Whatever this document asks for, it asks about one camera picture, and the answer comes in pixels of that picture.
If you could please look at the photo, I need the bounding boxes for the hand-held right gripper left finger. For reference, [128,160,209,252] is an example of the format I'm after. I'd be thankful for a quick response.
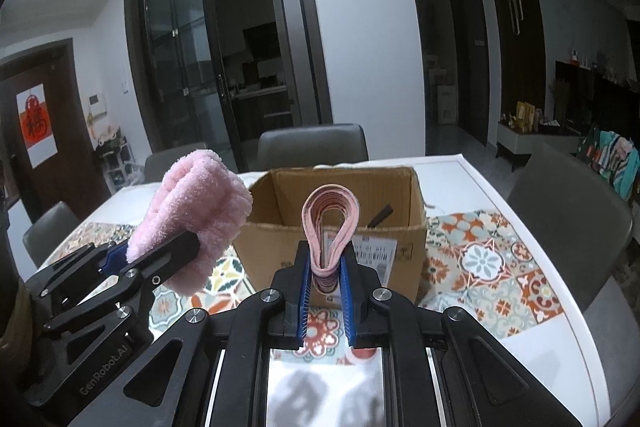
[67,241,318,427]

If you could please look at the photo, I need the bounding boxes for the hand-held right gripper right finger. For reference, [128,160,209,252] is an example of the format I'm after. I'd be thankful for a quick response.
[340,241,586,427]

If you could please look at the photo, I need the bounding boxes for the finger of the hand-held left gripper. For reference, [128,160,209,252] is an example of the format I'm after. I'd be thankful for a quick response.
[40,229,202,338]
[25,242,133,309]

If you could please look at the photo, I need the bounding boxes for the pink fluffy towel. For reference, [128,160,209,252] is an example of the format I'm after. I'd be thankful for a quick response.
[126,149,253,297]

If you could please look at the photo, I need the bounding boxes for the pink band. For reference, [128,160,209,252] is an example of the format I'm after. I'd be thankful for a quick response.
[301,184,360,293]

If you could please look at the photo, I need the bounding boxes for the brown cardboard box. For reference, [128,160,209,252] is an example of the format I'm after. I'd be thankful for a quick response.
[232,164,430,308]

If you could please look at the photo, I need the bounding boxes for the grey dining chair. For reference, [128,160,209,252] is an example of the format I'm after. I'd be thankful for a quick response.
[144,142,208,182]
[22,201,82,268]
[506,142,640,415]
[257,123,370,170]

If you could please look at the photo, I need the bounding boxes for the white shoe rack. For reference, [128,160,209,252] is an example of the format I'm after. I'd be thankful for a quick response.
[95,127,141,192]

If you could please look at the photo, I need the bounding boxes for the brown wooden door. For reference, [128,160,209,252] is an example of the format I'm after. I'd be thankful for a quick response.
[0,38,111,223]

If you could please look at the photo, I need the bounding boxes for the black flat item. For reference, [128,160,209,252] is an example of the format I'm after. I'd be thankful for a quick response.
[367,203,396,228]

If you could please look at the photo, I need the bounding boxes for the patterned tile print tablecloth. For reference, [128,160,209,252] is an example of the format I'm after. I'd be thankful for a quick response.
[40,157,598,413]

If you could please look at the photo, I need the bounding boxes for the red paper door poster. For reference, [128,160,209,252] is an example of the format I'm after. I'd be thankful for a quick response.
[16,87,58,168]

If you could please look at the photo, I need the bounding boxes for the dark sliding glass door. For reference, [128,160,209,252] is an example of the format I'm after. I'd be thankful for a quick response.
[124,0,335,172]

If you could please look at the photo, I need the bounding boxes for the white low bench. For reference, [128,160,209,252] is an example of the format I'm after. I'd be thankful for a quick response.
[496,119,583,172]

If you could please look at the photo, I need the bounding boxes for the yellow packages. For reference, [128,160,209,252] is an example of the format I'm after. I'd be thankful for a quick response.
[515,101,543,132]

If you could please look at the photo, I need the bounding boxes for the dark hallway door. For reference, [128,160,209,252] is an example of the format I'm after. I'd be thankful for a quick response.
[449,0,493,148]

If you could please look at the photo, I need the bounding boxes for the dark wardrobe door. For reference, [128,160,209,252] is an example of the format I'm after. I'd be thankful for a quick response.
[482,0,548,128]

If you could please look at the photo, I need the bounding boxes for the colourful clothes pile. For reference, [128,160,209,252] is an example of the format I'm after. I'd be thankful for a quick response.
[575,124,640,202]

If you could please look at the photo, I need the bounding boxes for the dark media cabinet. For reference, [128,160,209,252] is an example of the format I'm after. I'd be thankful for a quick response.
[555,59,640,142]

